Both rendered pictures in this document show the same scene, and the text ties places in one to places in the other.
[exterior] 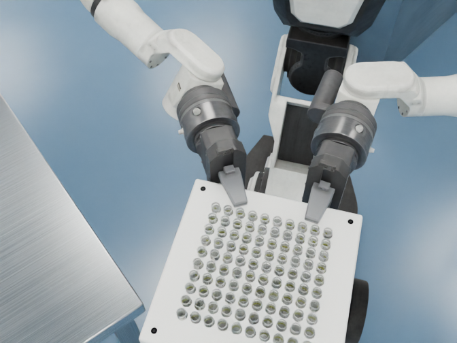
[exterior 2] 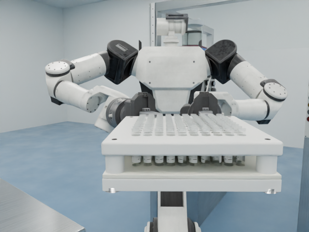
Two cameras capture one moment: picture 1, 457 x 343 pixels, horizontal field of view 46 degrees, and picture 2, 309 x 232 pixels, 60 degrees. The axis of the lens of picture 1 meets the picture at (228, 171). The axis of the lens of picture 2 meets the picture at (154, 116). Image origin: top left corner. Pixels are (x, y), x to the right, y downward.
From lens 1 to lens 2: 0.60 m
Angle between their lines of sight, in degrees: 49
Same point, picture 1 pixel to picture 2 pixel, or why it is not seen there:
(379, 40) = (193, 200)
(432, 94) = (239, 102)
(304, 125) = not seen: hidden behind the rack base
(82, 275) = (29, 221)
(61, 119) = not seen: outside the picture
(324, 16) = (172, 106)
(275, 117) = not seen: hidden behind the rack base
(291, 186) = (174, 217)
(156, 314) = (114, 136)
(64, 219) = (16, 199)
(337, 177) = (212, 100)
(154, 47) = (90, 92)
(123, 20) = (72, 87)
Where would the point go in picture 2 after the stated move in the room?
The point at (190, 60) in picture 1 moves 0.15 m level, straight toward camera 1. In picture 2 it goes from (112, 91) to (123, 94)
